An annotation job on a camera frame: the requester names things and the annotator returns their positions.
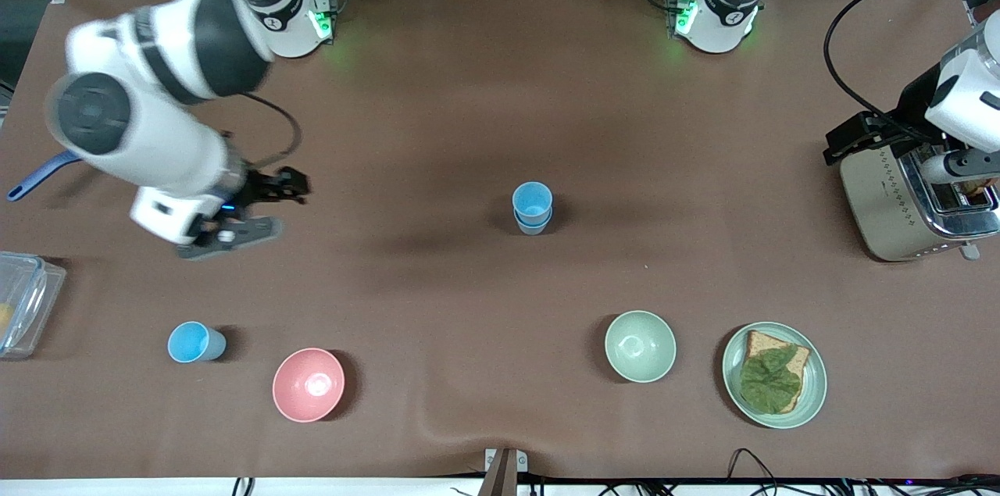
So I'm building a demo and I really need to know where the brown bread slice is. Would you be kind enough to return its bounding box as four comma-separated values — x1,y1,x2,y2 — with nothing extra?
742,330,812,414

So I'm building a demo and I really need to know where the green lettuce leaf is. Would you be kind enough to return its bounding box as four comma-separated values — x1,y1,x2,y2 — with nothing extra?
739,345,803,413

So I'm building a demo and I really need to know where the green plate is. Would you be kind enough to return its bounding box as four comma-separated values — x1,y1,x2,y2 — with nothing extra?
721,321,828,430

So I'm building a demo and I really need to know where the clear plastic container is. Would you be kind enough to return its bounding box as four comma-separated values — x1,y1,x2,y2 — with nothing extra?
0,251,68,360

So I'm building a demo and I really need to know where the black saucepan blue handle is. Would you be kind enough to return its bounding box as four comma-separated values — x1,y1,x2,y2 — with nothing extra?
6,151,83,202

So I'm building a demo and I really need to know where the metal table clamp bracket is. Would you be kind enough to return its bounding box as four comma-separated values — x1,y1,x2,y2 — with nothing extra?
484,448,529,475

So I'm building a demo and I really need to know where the brown wooden strut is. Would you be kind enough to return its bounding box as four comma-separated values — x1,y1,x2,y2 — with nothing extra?
478,449,518,496

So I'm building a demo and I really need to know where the black looped floor cable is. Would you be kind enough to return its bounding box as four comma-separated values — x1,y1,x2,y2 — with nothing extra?
727,448,782,481

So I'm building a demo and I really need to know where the beige chrome toaster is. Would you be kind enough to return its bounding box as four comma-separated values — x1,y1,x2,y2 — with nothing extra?
840,138,1000,262

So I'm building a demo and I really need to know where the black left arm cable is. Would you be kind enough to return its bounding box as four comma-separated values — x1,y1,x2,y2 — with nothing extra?
825,0,1000,139

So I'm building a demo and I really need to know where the pink bowl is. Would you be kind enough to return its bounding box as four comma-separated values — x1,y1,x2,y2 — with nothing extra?
272,348,345,424

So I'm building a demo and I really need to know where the green bowl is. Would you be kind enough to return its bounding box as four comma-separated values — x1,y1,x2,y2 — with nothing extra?
604,310,677,384

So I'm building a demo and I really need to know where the brown table cover mat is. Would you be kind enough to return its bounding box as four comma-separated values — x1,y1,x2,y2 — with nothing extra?
0,0,1000,481

